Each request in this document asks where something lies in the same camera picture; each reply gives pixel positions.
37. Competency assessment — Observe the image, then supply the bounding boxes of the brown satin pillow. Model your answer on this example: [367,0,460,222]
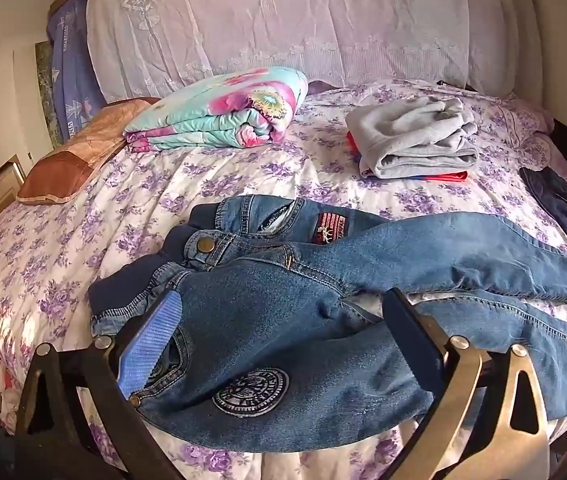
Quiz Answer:
[16,96,160,205]

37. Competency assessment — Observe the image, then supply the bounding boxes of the red folded garment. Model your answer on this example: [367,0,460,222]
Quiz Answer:
[346,132,468,182]

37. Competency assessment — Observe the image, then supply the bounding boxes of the blue patterned hanging cloth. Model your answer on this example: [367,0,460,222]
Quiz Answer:
[47,0,105,143]

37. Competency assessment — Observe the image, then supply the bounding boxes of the grey folded sweatpants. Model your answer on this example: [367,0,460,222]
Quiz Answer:
[345,96,479,180]

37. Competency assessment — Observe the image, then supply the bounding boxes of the floral folded quilt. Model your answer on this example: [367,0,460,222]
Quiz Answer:
[123,66,308,153]

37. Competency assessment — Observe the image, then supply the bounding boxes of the blue denim jeans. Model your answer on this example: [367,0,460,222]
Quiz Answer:
[88,195,567,453]

